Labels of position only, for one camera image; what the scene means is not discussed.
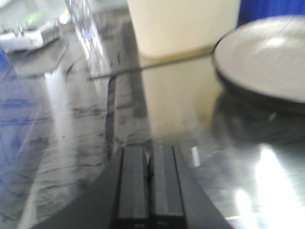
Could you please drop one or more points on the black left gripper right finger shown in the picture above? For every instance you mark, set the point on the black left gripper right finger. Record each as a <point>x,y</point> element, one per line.
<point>177,199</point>

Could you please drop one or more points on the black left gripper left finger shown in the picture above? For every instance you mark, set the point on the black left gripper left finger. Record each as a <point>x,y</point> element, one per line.
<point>117,199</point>

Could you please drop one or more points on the beige plate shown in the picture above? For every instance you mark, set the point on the beige plate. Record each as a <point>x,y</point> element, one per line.
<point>264,61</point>

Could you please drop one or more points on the cream plastic bin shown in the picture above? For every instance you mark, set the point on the cream plastic bin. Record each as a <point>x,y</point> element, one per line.
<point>165,28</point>

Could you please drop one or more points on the clear water bottle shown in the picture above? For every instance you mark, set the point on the clear water bottle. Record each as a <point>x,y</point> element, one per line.
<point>87,33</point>

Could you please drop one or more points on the grey handheld device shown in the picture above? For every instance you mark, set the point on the grey handheld device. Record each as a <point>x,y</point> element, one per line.
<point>30,38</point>

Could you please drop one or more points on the large blue plastic crate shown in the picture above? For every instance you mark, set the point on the large blue plastic crate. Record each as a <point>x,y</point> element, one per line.
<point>251,10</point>

